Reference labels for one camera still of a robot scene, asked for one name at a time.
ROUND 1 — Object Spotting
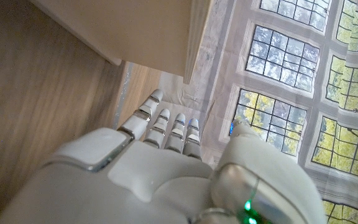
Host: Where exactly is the wooden box with slot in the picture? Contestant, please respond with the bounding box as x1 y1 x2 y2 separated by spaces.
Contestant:
29 0 214 85

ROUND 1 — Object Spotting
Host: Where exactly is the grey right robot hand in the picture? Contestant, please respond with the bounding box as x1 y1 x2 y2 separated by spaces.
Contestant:
0 89 329 224

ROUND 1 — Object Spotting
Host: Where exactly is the printed window backdrop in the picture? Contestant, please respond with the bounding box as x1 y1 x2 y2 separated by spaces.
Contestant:
158 0 358 224

